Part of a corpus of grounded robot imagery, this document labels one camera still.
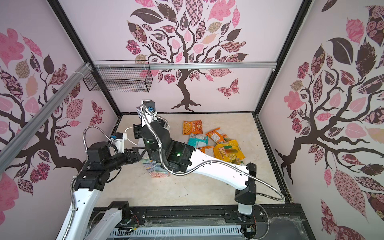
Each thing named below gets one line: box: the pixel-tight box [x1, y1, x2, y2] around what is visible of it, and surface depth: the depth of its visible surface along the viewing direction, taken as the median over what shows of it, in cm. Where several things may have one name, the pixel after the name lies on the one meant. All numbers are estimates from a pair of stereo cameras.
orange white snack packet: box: [205, 127, 232, 144], surface depth 103 cm
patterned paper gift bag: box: [141, 158, 171, 178], surface depth 79 cm
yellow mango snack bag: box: [213, 139, 246, 165], surface depth 94 cm
